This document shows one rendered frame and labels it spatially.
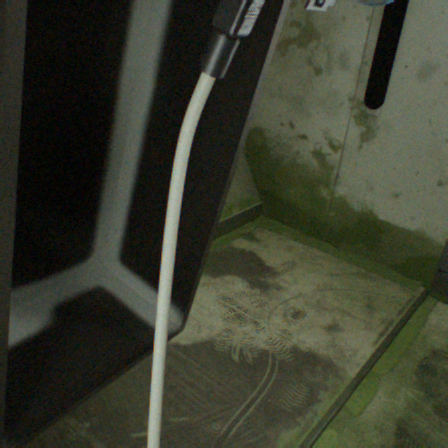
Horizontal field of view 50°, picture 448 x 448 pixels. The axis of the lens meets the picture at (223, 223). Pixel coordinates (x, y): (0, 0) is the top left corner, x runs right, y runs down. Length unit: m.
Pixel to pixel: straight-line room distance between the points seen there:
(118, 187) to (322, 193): 1.68
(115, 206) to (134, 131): 0.25
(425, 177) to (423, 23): 0.73
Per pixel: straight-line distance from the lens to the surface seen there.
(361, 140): 2.72
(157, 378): 0.65
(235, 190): 2.95
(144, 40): 1.27
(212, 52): 0.52
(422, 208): 2.69
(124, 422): 1.76
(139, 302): 1.50
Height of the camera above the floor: 1.36
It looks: 26 degrees down
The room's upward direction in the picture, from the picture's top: 7 degrees clockwise
